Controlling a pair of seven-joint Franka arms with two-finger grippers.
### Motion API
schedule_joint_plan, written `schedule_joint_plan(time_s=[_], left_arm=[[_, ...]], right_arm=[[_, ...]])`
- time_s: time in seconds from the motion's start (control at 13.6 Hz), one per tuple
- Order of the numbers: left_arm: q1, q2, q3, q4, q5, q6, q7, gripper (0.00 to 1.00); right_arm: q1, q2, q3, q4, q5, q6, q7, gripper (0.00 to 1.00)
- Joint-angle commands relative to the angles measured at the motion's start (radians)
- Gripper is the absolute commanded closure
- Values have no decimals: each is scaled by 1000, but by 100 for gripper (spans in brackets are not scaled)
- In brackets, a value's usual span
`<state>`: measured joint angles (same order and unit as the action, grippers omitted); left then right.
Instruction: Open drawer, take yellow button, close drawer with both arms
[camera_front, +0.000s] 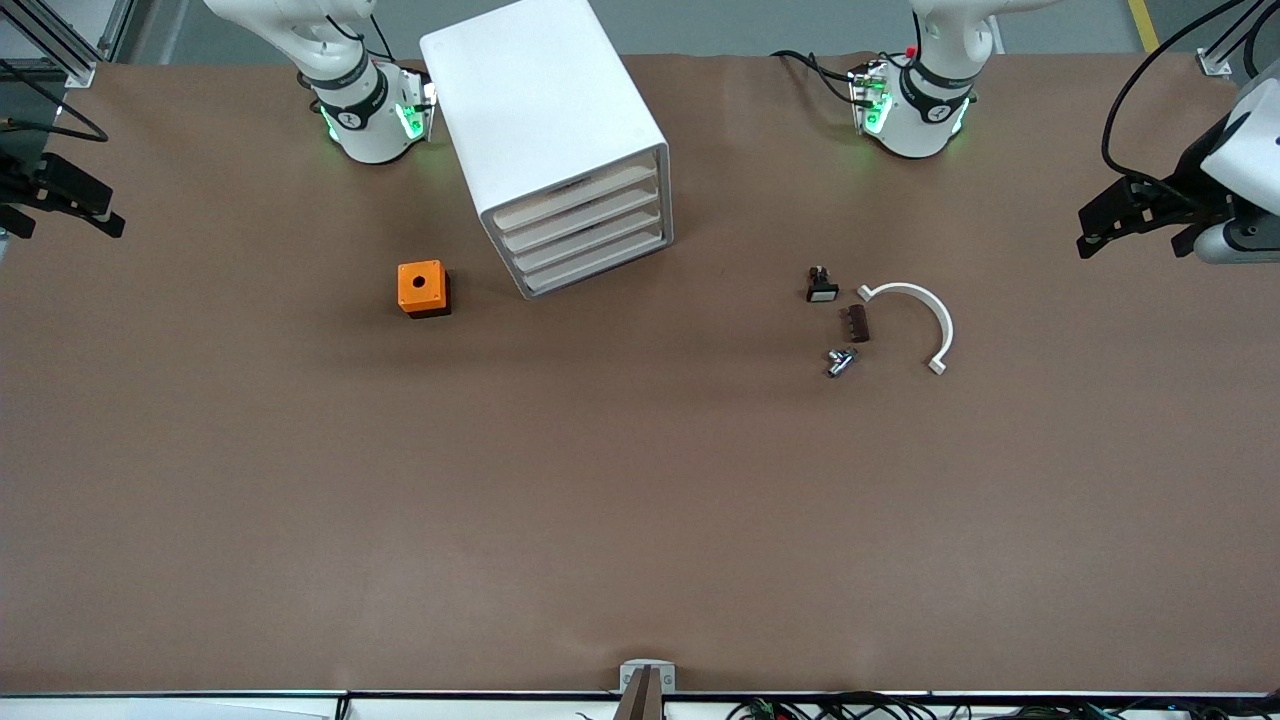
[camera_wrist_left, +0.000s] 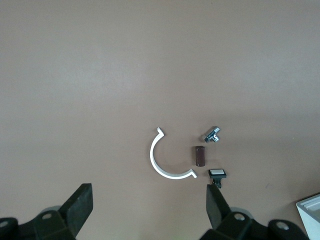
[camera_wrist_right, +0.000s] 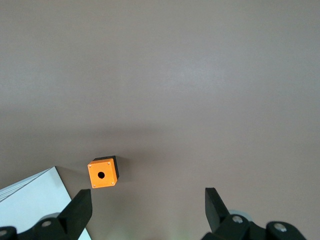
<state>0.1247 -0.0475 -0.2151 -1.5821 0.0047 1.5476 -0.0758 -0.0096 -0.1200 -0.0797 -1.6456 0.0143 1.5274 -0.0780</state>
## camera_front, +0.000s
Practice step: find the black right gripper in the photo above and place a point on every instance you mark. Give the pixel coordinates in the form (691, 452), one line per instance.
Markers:
(22, 186)

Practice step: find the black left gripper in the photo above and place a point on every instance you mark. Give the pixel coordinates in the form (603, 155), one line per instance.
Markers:
(1189, 182)

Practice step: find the white plastic drawer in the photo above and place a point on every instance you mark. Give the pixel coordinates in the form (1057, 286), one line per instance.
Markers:
(575, 195)
(597, 262)
(590, 240)
(585, 217)

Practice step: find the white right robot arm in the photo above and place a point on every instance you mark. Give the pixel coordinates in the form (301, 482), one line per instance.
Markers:
(370, 130)

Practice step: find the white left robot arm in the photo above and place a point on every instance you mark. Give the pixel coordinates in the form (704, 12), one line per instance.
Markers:
(920, 130)

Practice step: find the white drawer cabinet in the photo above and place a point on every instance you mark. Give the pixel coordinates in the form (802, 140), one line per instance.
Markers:
(540, 90)

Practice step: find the brown terminal block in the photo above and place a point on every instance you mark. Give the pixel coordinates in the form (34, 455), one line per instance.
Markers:
(857, 325)

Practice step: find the silver metal connector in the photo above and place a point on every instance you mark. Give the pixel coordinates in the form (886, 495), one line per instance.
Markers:
(840, 362)

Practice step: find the orange box with hole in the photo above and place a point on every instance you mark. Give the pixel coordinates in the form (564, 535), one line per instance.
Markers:
(408, 296)

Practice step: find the aluminium frame profile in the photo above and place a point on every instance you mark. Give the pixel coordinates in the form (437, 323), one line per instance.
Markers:
(80, 72)
(1215, 62)

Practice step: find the white curved bracket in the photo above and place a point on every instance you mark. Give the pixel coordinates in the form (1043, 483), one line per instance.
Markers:
(946, 330)

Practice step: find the black push-button switch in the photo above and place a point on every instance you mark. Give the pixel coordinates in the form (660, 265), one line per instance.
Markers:
(822, 292)

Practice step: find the white table edge rail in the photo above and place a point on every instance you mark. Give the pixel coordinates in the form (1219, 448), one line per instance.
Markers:
(150, 708)

